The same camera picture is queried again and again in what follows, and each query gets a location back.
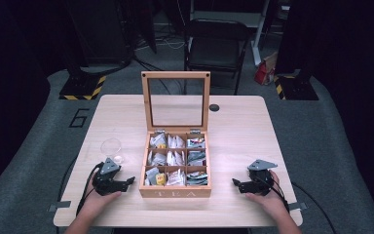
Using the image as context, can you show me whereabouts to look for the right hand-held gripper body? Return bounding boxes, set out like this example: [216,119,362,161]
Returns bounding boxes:
[246,158,279,197]

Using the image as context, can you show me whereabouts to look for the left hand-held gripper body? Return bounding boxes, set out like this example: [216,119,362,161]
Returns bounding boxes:
[92,157,127,197]

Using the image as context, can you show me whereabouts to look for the person's left hand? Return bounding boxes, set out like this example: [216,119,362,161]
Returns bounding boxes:
[83,174,123,214]

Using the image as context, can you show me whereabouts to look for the person's right hand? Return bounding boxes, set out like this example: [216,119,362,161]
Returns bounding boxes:
[244,170,290,218]

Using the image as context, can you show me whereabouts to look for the clear glass cup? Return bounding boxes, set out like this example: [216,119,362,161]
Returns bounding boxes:
[99,137,126,165]

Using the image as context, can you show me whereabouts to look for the assorted tea bag packets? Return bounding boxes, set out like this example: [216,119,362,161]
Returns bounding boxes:
[144,133,209,187]

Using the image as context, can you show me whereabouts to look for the wooden tea box with lid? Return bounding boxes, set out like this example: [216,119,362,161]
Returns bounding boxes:
[138,70,213,199]

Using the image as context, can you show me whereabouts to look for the black yellow-striped stand base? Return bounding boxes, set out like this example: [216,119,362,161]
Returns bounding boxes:
[58,74,107,101]
[273,74,319,101]

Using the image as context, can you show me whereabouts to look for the red bag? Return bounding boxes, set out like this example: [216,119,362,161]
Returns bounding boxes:
[253,52,279,87]

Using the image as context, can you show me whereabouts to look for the black folding chair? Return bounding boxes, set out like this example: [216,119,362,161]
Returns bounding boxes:
[183,19,251,96]

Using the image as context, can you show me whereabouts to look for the white desk leg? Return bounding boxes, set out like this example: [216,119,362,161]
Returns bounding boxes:
[251,0,272,67]

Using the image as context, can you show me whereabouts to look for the left hand-held gripper black cable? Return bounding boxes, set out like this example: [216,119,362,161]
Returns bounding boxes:
[75,163,102,217]

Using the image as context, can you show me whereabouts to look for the hand-held gripper black cable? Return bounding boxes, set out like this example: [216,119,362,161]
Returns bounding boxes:
[75,163,102,217]
[266,176,339,234]

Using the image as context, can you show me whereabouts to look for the grey metal table bracket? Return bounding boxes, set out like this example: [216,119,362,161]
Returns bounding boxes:
[48,200,72,213]
[288,201,309,212]

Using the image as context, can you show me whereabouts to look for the right hand-held gripper black cable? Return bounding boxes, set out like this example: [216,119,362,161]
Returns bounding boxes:
[266,176,339,234]

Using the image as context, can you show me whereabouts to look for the loose floor cables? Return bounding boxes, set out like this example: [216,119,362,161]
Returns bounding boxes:
[134,30,187,52]

